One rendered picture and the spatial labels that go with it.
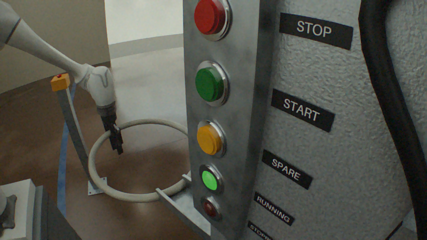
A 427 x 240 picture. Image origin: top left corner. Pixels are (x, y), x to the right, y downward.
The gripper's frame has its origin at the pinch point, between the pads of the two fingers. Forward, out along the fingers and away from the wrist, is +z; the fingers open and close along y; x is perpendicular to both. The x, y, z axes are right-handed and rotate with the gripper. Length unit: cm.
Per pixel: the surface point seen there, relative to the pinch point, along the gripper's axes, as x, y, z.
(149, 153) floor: 65, -62, 89
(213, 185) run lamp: -27, 73, -54
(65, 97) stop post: 0, -69, -6
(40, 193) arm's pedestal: -46.7, -5.2, 1.3
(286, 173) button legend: -26, 79, -59
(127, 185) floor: 20, -45, 87
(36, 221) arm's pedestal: -55, 9, 0
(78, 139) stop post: -1, -66, 30
